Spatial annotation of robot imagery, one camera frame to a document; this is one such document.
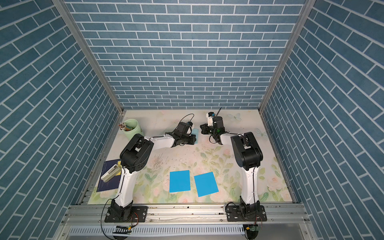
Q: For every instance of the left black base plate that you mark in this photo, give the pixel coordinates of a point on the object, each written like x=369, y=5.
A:
x=129, y=214

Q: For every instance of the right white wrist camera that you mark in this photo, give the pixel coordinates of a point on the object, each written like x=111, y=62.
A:
x=210, y=117

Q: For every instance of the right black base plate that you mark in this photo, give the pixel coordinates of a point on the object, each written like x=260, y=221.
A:
x=235, y=214

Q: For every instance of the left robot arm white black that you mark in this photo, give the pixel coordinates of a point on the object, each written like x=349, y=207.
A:
x=134, y=158

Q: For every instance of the blue paper sheet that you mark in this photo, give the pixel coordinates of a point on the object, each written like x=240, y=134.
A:
x=180, y=181
x=206, y=184

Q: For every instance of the dark blue notebook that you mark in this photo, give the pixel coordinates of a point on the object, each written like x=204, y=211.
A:
x=114, y=182

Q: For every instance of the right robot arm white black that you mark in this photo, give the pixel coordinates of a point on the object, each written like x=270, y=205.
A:
x=248, y=156

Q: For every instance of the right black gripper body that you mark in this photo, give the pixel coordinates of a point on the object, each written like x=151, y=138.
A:
x=213, y=133

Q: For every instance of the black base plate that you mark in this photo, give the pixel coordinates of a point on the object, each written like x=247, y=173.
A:
x=129, y=214
x=235, y=214

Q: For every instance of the white stapler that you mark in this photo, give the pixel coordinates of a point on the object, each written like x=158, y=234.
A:
x=115, y=170

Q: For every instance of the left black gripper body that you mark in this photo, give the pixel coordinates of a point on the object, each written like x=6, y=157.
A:
x=187, y=139

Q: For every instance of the light blue square paper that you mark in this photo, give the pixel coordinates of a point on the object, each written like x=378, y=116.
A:
x=196, y=133

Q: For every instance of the aluminium mounting rail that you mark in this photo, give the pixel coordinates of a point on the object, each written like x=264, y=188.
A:
x=277, y=213

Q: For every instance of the green pencil cup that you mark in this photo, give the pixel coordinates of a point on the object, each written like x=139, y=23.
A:
x=136, y=128

